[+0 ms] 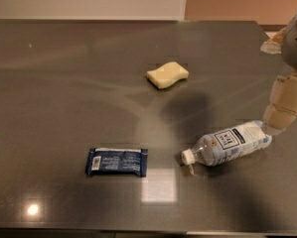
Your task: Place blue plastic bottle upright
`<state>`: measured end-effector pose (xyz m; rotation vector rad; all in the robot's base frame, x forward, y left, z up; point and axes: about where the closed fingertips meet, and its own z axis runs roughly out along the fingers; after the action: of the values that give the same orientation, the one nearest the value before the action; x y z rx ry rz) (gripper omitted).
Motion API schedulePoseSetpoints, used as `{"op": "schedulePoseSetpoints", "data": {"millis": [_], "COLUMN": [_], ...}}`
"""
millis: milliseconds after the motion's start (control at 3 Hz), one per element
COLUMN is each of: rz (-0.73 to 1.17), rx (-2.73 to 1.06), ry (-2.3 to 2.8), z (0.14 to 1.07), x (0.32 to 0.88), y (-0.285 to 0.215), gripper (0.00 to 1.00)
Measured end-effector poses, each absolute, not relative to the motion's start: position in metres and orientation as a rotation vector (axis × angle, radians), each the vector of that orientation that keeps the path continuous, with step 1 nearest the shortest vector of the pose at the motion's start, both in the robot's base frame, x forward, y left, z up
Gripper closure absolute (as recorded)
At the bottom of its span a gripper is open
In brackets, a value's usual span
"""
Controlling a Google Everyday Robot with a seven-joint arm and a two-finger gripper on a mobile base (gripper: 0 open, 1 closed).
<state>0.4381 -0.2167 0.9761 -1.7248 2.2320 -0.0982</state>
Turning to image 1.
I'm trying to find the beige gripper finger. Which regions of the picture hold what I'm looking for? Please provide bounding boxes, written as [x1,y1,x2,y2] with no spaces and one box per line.
[263,70,297,136]
[260,29,285,55]

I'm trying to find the blue plastic water bottle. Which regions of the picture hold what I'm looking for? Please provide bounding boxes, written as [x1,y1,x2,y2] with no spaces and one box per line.
[180,120,272,167]

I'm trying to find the yellow sponge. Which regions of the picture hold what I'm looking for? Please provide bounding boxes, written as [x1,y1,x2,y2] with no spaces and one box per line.
[146,61,189,89]

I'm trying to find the dark blue snack packet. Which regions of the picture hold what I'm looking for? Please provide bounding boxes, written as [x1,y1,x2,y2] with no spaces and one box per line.
[85,148,148,178]

